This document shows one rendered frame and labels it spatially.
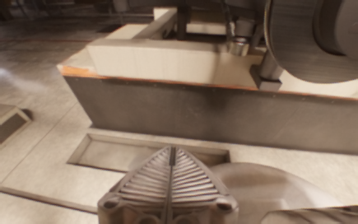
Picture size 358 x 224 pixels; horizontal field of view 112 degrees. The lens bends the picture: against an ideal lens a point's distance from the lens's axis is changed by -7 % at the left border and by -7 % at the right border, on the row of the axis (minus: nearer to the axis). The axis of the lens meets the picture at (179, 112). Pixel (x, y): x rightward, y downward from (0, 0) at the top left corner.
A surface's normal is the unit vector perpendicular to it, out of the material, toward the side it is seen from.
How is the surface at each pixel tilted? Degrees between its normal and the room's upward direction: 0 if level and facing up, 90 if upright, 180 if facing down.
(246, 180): 0
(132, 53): 90
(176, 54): 90
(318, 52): 90
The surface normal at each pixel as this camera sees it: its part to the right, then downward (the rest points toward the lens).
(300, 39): -0.12, 0.69
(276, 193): 0.00, 0.39
